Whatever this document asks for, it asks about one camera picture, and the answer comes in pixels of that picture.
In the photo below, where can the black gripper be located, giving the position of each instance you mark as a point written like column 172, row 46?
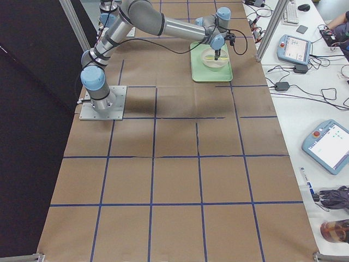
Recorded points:
column 217, row 53

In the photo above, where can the yellow plastic fork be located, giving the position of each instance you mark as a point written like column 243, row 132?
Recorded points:
column 208, row 57

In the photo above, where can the white round plate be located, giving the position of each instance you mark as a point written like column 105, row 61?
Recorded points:
column 214, row 63

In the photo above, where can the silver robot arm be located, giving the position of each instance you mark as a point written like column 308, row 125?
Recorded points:
column 108, row 12
column 212, row 30

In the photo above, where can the light green plastic tray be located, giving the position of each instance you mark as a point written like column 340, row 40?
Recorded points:
column 201, row 72

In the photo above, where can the black power adapter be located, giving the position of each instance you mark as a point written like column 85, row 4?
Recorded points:
column 300, row 69
column 282, row 86

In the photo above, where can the far teach pendant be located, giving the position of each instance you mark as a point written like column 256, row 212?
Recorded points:
column 294, row 49

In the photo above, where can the teach pendant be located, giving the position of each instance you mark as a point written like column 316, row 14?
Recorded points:
column 294, row 49
column 327, row 144

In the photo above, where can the white keyboard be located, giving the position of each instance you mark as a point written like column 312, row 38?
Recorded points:
column 290, row 16

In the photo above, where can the black computer mouse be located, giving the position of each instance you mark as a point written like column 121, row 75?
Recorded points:
column 303, row 7

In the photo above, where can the near teach pendant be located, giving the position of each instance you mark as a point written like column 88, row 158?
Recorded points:
column 327, row 144

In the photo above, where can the aluminium frame upright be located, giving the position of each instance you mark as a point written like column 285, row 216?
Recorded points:
column 271, row 28

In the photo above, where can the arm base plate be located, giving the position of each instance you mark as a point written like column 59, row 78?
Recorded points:
column 110, row 108

